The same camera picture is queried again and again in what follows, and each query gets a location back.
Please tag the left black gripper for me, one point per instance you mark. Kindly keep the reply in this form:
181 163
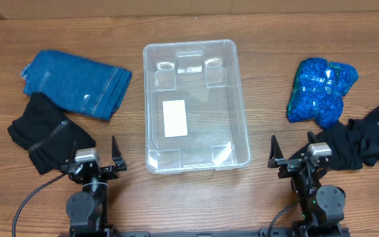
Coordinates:
111 173

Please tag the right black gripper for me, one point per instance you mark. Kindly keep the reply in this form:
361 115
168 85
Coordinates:
292 163

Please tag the blue sequin fabric bundle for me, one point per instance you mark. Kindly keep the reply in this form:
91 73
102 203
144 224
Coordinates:
318 90

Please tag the black garment with tape band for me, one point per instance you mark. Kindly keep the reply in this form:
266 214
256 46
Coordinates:
47 134

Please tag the blue denim jeans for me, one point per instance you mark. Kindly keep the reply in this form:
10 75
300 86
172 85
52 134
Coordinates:
77 84

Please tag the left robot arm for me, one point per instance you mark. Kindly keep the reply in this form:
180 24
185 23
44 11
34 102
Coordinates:
88 209

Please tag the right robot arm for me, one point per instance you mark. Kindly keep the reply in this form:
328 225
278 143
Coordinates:
321 205

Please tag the white label in bin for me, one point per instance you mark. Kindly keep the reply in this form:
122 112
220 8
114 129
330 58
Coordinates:
174 114

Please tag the clear plastic storage bin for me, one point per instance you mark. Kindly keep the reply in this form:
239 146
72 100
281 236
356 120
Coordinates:
206 75

